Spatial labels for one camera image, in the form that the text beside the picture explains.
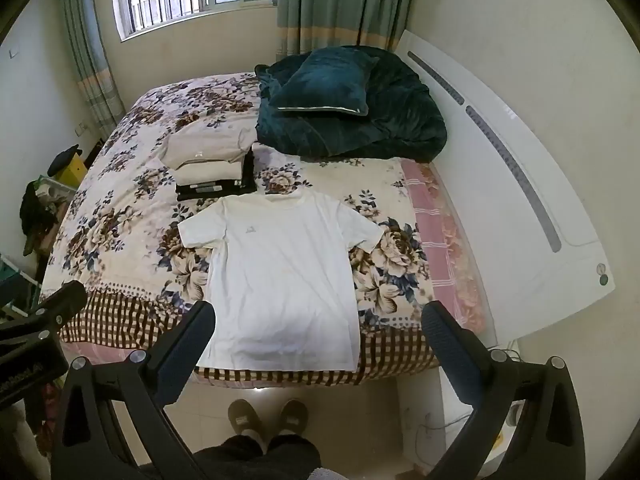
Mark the dark green quilt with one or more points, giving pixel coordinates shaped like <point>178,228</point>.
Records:
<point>403,119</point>

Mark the dark clutter pile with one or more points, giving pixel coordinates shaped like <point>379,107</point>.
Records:
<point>42,210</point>

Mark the slipper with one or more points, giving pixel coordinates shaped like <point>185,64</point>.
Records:
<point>246,422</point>
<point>293,418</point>

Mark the beige folded garment top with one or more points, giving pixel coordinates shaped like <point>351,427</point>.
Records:
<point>199,142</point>

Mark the green curtain left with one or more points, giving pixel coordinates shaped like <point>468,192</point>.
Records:
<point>92,72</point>

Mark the white headboard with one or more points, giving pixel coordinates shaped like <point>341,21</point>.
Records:
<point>538,254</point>

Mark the floral fleece bed blanket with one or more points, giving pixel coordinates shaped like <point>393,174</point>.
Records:
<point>119,238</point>

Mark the pink bed sheet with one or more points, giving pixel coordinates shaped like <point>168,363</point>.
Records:
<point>450,263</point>

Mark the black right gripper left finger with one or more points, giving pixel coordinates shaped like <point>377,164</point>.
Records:
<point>88,439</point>

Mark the black striped folded garment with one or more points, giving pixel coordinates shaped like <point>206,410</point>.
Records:
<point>221,187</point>

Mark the yellow box with black item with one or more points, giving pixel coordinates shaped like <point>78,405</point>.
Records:
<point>68,168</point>

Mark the right slipper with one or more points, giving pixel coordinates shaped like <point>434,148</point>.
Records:
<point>293,418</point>

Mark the green curtain right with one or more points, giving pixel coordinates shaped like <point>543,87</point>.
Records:
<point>307,25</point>

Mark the white t-shirt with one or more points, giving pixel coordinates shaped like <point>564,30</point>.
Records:
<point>280,280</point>

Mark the black trousers legs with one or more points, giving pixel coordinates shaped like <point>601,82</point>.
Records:
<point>288,456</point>

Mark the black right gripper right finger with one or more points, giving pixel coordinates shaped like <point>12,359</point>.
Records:
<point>548,441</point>

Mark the cream folded garment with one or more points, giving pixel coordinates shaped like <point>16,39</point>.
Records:
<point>211,171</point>

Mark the dark green pillow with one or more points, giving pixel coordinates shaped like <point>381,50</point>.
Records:
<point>329,80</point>

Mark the green curtain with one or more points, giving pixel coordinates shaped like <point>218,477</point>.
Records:
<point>92,72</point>
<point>307,25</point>

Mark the left slipper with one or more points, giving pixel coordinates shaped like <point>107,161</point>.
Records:
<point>246,422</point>

